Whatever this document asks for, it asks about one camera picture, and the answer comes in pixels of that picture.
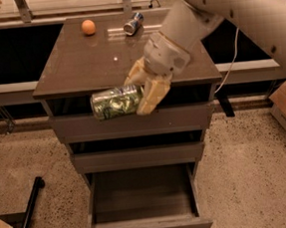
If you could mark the blue silver can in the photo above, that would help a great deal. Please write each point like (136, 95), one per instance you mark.
(133, 24)

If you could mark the black pole on floor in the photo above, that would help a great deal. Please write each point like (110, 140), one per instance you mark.
(38, 184)

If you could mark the middle drawer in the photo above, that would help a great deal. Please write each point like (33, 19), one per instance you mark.
(140, 157)

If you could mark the brown drawer cabinet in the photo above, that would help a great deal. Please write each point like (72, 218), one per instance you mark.
(180, 95)

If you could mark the metal railing frame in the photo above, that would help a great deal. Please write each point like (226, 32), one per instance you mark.
(14, 92)

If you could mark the green can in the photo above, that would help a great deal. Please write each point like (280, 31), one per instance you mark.
(116, 102)

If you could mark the orange fruit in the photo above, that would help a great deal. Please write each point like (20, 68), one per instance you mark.
(88, 27)

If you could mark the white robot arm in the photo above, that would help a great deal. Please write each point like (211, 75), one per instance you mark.
(262, 21)

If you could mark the top drawer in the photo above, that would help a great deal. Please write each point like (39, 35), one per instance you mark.
(83, 127)

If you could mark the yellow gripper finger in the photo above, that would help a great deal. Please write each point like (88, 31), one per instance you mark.
(138, 75)
(155, 88)

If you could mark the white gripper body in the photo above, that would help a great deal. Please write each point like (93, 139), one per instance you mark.
(165, 56)

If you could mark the open bottom drawer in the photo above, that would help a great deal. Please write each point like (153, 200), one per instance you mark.
(151, 197)

